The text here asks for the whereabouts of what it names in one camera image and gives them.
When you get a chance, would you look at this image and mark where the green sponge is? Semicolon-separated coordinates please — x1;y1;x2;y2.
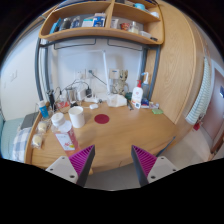
152;109;163;115

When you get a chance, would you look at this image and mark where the white computer mouse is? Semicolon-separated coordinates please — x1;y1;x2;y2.
89;104;99;110

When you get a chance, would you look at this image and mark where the plaid pillow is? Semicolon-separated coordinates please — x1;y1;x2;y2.
12;128;31;163

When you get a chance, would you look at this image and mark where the wrapped bread bun far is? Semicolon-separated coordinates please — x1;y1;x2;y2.
37;121;48;133

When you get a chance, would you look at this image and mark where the blue box on shelf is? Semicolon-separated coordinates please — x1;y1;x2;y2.
93;13;106;27

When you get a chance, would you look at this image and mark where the white power strip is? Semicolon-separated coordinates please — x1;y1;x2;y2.
84;97;99;103

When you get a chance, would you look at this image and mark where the white radiator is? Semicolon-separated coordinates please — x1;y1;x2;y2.
185;58;211;125

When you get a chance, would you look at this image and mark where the dark red round coaster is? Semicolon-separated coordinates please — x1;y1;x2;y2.
94;114;109;124

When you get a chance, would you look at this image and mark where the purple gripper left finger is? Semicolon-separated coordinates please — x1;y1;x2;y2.
46;145;95;187

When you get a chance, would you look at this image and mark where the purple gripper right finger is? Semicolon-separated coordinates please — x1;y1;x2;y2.
131;145;177;187

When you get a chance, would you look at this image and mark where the Groot figurine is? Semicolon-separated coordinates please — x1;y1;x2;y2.
113;70;128;95

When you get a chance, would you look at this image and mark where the clear spray bottle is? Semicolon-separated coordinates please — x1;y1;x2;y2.
141;72;149;99

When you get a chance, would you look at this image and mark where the clear bottle white cap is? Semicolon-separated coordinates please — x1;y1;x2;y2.
51;112;80;156

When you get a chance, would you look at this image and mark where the grey laptop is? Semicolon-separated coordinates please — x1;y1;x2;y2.
21;112;38;129

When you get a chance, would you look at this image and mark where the white ceramic cup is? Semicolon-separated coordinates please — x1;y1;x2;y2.
68;106;85;128

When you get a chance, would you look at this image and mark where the blue white tube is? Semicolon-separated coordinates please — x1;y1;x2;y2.
38;100;49;119

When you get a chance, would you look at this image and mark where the black charger plug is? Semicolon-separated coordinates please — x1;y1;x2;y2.
86;88;92;98

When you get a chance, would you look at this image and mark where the white pump lotion bottle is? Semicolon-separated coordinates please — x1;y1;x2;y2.
131;80;143;104

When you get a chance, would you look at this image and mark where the wrapped bread bun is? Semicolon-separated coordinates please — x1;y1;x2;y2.
37;121;48;133
31;134;43;149

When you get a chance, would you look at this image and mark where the wrapped bread bun near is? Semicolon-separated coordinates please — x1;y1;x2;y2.
31;134;43;149

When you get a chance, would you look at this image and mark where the wooden wall shelf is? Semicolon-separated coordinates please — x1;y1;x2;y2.
39;0;164;45

